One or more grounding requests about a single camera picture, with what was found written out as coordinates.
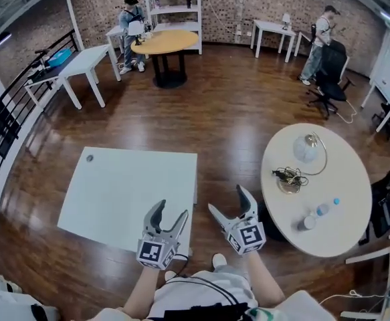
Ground black metal railing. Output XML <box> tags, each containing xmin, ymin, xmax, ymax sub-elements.
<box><xmin>0</xmin><ymin>29</ymin><xmax>79</xmax><ymax>207</ymax></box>

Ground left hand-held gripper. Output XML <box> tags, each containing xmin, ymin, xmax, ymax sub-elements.
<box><xmin>136</xmin><ymin>199</ymin><xmax>190</xmax><ymax>272</ymax></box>

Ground white table with dark edge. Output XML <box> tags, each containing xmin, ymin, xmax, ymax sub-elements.
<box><xmin>294</xmin><ymin>30</ymin><xmax>316</xmax><ymax>58</ymax></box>

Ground person's clothed torso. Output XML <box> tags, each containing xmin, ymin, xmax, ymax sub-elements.
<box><xmin>96</xmin><ymin>268</ymin><xmax>338</xmax><ymax>321</ymax></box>

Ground black lamp power cable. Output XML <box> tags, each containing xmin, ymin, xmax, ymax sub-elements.
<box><xmin>271</xmin><ymin>167</ymin><xmax>311</xmax><ymax>185</ymax></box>

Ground dark-topped white table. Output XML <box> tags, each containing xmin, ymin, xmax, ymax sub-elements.
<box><xmin>23</xmin><ymin>51</ymin><xmax>82</xmax><ymax>110</ymax></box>

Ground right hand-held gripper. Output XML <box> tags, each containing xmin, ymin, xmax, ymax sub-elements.
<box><xmin>207</xmin><ymin>184</ymin><xmax>267</xmax><ymax>256</ymax></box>

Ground white square table surface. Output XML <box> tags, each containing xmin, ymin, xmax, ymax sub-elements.
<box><xmin>57</xmin><ymin>146</ymin><xmax>199</xmax><ymax>255</ymax></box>

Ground white shelf unit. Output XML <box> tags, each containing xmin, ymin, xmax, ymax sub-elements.
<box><xmin>142</xmin><ymin>0</ymin><xmax>203</xmax><ymax>56</ymax></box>

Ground lamp with white shade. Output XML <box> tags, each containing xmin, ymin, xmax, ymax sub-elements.
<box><xmin>127</xmin><ymin>21</ymin><xmax>146</xmax><ymax>47</ymax></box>

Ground clear bottle with blue cap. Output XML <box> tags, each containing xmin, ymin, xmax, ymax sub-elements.
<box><xmin>315</xmin><ymin>197</ymin><xmax>341</xmax><ymax>217</ymax></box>

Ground blue box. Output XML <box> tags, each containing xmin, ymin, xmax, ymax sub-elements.
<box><xmin>47</xmin><ymin>47</ymin><xmax>73</xmax><ymax>68</ymax></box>

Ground white rectangular table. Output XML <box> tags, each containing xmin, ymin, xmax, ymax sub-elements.
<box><xmin>250</xmin><ymin>19</ymin><xmax>297</xmax><ymax>64</ymax></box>
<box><xmin>58</xmin><ymin>43</ymin><xmax>122</xmax><ymax>110</ymax></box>

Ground small white side table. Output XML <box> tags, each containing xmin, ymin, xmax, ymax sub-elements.
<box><xmin>105</xmin><ymin>25</ymin><xmax>126</xmax><ymax>55</ymax></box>

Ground person's right forearm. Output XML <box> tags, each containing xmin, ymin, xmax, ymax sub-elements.
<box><xmin>243</xmin><ymin>251</ymin><xmax>287</xmax><ymax>310</ymax></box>

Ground white bags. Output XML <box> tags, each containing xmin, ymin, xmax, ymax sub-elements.
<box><xmin>0</xmin><ymin>262</ymin><xmax>59</xmax><ymax>321</ymax></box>

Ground white hanging wall cable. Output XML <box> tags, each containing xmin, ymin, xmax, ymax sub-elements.
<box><xmin>200</xmin><ymin>0</ymin><xmax>243</xmax><ymax>37</ymax></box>

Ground round white table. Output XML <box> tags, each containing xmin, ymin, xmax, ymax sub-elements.
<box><xmin>260</xmin><ymin>122</ymin><xmax>373</xmax><ymax>258</ymax></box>

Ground brass lamp with glass shade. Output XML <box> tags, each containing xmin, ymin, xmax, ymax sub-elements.
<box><xmin>272</xmin><ymin>132</ymin><xmax>328</xmax><ymax>195</ymax></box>

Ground black office chair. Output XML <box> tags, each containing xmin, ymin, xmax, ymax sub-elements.
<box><xmin>306</xmin><ymin>39</ymin><xmax>357</xmax><ymax>119</ymax></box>
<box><xmin>358</xmin><ymin>146</ymin><xmax>390</xmax><ymax>246</ymax></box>

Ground white cup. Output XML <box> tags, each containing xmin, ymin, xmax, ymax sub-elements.
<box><xmin>296</xmin><ymin>215</ymin><xmax>317</xmax><ymax>232</ymax></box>

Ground black cable on person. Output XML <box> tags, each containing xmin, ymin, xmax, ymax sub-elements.
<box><xmin>163</xmin><ymin>252</ymin><xmax>248</xmax><ymax>309</ymax></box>

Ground round yellow table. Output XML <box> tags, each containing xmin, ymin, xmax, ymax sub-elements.
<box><xmin>130</xmin><ymin>29</ymin><xmax>200</xmax><ymax>90</ymax></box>

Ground white floor cable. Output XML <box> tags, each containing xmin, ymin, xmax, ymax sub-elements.
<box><xmin>336</xmin><ymin>99</ymin><xmax>359</xmax><ymax>125</ymax></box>

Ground black round table base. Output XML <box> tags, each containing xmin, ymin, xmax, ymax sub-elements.
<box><xmin>257</xmin><ymin>200</ymin><xmax>288</xmax><ymax>243</ymax></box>

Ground person's left forearm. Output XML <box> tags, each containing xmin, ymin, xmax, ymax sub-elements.
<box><xmin>122</xmin><ymin>265</ymin><xmax>169</xmax><ymax>314</ymax></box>

